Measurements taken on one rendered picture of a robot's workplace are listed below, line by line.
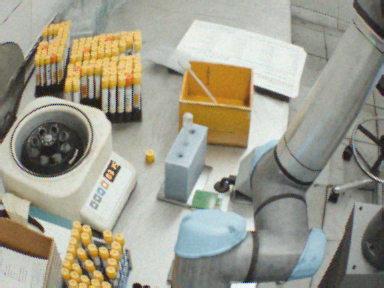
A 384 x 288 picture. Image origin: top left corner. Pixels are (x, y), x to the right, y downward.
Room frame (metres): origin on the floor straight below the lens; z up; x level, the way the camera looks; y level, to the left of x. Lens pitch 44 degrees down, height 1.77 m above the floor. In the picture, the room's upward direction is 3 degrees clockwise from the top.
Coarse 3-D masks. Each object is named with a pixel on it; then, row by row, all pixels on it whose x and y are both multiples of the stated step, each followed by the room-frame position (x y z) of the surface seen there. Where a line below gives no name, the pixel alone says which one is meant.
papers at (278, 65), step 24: (192, 24) 1.34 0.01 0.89; (216, 24) 1.34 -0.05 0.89; (192, 48) 1.22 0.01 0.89; (216, 48) 1.23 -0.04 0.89; (240, 48) 1.24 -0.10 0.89; (264, 48) 1.25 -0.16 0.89; (288, 48) 1.27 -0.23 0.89; (264, 72) 1.15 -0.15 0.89; (288, 72) 1.16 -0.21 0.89; (288, 96) 1.08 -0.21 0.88
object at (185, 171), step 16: (192, 128) 0.86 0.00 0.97; (176, 144) 0.82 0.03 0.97; (192, 144) 0.82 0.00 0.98; (176, 160) 0.78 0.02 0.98; (192, 160) 0.79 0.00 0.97; (176, 176) 0.77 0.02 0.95; (192, 176) 0.79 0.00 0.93; (208, 176) 0.83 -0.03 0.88; (160, 192) 0.79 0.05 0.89; (176, 192) 0.77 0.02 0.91; (192, 192) 0.79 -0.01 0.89
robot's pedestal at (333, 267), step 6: (342, 240) 0.68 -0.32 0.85; (336, 252) 0.68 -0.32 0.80; (336, 258) 0.66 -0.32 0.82; (330, 264) 0.68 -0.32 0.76; (336, 264) 0.63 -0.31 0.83; (330, 270) 0.65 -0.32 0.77; (336, 270) 0.60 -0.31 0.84; (324, 276) 0.68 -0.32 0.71; (330, 276) 0.63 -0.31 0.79; (336, 276) 0.58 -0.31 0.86; (324, 282) 0.65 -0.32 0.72; (330, 282) 0.60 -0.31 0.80
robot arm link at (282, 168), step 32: (352, 32) 0.57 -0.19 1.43; (352, 64) 0.55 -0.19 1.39; (320, 96) 0.56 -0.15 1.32; (352, 96) 0.54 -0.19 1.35; (288, 128) 0.58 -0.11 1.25; (320, 128) 0.54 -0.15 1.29; (256, 160) 0.59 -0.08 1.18; (288, 160) 0.54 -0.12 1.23; (320, 160) 0.53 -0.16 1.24; (256, 192) 0.54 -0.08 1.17; (288, 192) 0.52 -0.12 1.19
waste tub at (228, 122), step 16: (192, 64) 1.05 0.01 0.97; (208, 64) 1.05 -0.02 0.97; (224, 64) 1.05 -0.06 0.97; (192, 80) 1.05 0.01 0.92; (208, 80) 1.05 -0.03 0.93; (224, 80) 1.05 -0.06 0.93; (240, 80) 1.04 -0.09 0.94; (192, 96) 1.05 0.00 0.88; (208, 96) 1.05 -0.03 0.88; (224, 96) 1.05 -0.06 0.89; (240, 96) 1.04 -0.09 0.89; (192, 112) 0.92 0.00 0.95; (208, 112) 0.92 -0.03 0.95; (224, 112) 0.92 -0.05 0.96; (240, 112) 0.92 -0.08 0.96; (208, 128) 0.92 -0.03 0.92; (224, 128) 0.92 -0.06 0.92; (240, 128) 0.92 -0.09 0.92; (224, 144) 0.92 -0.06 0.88; (240, 144) 0.92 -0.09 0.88
